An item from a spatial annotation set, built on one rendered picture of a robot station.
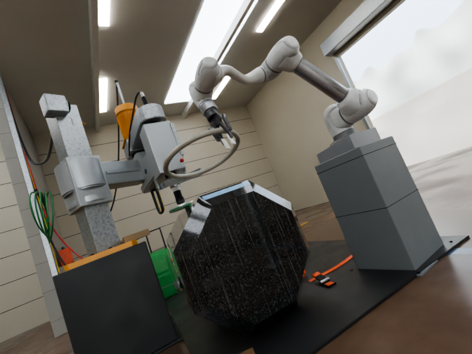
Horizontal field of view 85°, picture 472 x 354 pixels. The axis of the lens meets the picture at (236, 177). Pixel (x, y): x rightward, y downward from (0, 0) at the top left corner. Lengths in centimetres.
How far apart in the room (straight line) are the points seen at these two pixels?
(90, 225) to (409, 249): 218
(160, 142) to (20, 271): 540
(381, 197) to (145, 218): 601
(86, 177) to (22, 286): 495
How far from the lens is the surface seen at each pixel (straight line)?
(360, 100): 186
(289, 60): 171
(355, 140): 187
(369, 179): 179
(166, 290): 358
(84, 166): 235
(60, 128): 253
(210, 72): 136
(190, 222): 155
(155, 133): 216
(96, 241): 228
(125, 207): 704
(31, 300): 705
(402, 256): 189
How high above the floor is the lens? 71
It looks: 7 degrees up
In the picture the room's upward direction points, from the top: 21 degrees counter-clockwise
